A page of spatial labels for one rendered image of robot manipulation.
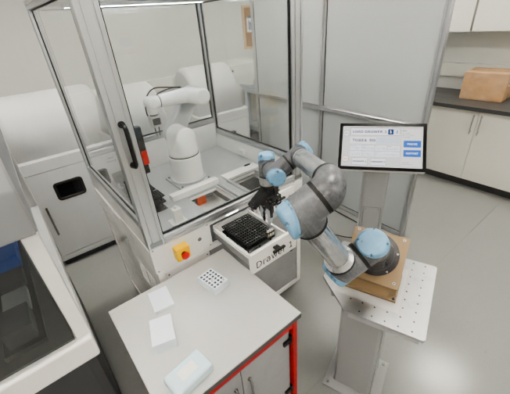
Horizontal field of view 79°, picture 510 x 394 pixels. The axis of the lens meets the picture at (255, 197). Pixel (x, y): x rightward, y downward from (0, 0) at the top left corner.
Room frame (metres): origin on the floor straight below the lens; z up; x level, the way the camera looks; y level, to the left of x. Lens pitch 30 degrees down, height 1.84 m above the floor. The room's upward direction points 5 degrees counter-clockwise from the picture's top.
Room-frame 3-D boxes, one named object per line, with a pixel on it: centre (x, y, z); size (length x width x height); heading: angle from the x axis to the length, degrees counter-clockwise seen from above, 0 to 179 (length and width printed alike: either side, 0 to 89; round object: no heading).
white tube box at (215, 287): (1.07, 0.23, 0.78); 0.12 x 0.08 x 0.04; 46
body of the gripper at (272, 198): (1.27, -0.07, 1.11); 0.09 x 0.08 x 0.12; 127
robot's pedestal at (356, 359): (1.01, -0.50, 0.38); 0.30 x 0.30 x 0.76; 56
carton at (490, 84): (3.36, -2.59, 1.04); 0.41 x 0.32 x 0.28; 36
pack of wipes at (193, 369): (0.63, 0.28, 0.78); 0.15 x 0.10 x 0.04; 134
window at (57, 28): (1.51, 0.78, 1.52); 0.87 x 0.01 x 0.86; 37
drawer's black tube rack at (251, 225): (1.30, 0.05, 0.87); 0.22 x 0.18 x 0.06; 37
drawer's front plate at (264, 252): (1.14, -0.07, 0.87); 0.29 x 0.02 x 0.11; 127
